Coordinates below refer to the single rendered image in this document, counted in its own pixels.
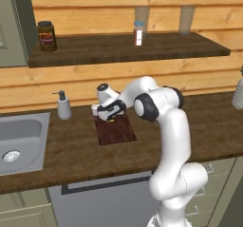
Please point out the spice shaker with blue lid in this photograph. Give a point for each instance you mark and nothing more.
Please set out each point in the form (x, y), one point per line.
(138, 34)

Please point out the grey-green base cupboard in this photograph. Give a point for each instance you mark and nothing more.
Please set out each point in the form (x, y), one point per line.
(23, 210)

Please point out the grey shelf bracket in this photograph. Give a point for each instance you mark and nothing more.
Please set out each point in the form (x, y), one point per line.
(187, 19)
(142, 18)

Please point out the grey-green wall cupboard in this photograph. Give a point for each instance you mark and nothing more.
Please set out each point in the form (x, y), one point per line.
(14, 25)

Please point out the grey steel sink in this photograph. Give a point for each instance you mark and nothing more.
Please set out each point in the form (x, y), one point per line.
(22, 142)

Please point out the grey speckled bottle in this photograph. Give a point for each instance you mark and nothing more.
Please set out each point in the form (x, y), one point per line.
(238, 94)

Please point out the dark wooden shelf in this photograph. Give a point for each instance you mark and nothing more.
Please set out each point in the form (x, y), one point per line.
(126, 48)

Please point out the brown jar with dark lid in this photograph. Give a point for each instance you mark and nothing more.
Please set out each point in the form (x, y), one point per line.
(47, 37)

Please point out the dark wooden cutting board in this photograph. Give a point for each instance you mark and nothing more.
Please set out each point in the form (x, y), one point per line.
(115, 132)

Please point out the grey-green drawer front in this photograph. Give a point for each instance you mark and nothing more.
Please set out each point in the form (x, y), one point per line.
(223, 167)
(216, 188)
(205, 213)

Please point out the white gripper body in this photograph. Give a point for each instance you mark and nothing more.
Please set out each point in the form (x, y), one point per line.
(94, 109)

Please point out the white soap dispenser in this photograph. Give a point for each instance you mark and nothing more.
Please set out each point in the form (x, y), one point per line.
(64, 108)

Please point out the grey dishwasher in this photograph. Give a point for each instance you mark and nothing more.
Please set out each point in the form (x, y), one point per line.
(104, 202)

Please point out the yellow sponge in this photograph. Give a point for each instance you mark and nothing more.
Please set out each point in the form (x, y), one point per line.
(110, 120)

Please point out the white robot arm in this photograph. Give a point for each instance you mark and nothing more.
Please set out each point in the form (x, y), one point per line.
(173, 142)

